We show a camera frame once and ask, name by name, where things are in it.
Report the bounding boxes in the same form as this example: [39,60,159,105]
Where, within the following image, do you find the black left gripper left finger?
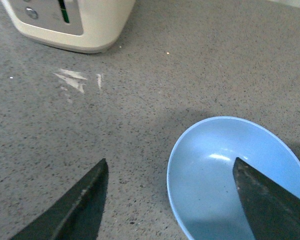
[11,158,109,240]

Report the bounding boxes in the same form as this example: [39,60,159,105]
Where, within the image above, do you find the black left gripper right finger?
[232,157,300,240]

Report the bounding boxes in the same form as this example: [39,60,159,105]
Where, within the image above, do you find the blue bowl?
[166,116,300,240]

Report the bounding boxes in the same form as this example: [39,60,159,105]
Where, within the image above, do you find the cream toaster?
[1,0,135,54]

